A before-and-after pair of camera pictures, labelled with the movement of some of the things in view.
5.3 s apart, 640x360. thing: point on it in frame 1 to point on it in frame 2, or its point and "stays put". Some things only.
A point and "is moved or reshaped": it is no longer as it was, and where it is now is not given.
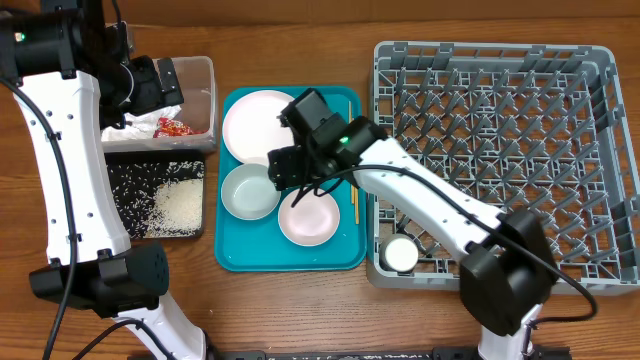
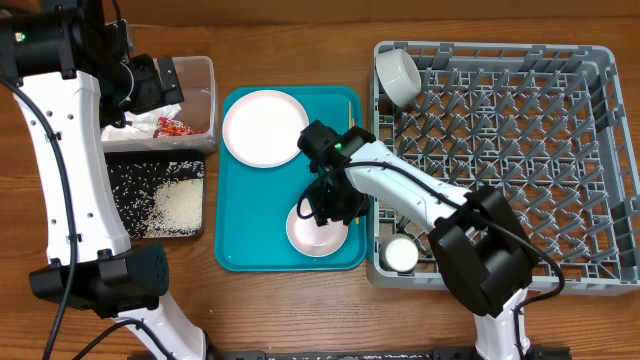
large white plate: x=252 y=129 stays put
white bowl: x=249 y=193 to x=397 y=75
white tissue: x=140 y=125 stays put
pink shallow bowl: x=313 y=221 is moved or reshaped
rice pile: x=177 y=210 stays put
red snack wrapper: x=168 y=127 stays put
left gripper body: x=149 y=90 stays put
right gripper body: x=288 y=170 to x=330 y=211
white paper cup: x=399 y=253 stays put
